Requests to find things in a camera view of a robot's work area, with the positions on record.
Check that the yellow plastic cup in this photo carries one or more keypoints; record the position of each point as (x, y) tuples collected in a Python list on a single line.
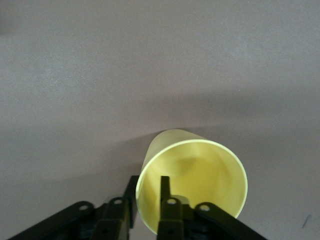
[(200, 170)]

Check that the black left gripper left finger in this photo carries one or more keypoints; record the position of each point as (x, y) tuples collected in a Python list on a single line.
[(110, 220)]

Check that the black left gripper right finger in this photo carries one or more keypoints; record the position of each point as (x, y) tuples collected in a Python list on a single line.
[(180, 220)]

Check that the brown table cover sheet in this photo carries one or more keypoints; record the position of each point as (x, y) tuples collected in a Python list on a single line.
[(100, 75)]

